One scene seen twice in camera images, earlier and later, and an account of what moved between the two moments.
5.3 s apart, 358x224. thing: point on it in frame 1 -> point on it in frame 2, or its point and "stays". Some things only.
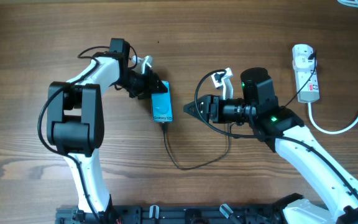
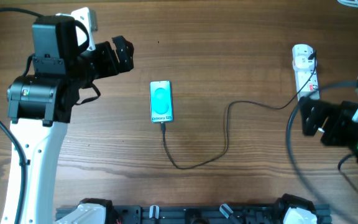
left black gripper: (148, 87) -> (111, 66)
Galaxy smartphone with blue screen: (161, 105) stays
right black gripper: (209, 100) -> (340, 114)
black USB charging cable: (189, 168) stays
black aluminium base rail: (198, 214) stays
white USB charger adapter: (302, 63) stays
